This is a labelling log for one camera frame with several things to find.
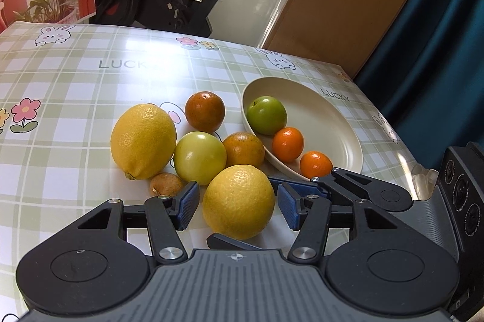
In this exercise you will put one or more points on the checkered cartoon tablecloth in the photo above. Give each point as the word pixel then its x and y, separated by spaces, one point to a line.
pixel 60 101

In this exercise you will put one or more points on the large yellow lemon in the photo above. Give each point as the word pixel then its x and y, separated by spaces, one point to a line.
pixel 143 141

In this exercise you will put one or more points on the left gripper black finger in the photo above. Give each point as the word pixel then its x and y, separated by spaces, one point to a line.
pixel 342 187

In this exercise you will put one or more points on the cream oval plate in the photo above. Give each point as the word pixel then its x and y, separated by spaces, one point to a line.
pixel 323 127

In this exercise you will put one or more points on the green apple in plate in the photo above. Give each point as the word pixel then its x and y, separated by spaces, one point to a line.
pixel 266 115

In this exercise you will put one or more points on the yellow lemon near gripper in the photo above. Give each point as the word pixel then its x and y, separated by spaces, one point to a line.
pixel 239 202

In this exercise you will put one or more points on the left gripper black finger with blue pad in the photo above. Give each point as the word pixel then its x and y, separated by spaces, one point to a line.
pixel 107 256
pixel 368 257

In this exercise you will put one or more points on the small orange kumquat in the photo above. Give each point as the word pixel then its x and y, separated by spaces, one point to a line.
pixel 287 144
pixel 315 164

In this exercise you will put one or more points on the dark teal curtain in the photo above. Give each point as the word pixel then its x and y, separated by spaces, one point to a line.
pixel 426 76

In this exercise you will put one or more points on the yellow-green apple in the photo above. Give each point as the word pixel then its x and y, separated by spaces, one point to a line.
pixel 199 157

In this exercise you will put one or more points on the orange mandarin beside plate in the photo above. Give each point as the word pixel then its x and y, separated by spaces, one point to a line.
pixel 243 148

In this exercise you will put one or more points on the small brown fruit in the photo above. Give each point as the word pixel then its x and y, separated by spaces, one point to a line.
pixel 166 184

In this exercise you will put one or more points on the small orange kumquat front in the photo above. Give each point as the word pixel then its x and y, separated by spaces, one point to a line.
pixel 315 164

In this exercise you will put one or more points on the dark orange mandarin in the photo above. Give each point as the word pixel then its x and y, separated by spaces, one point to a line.
pixel 205 111

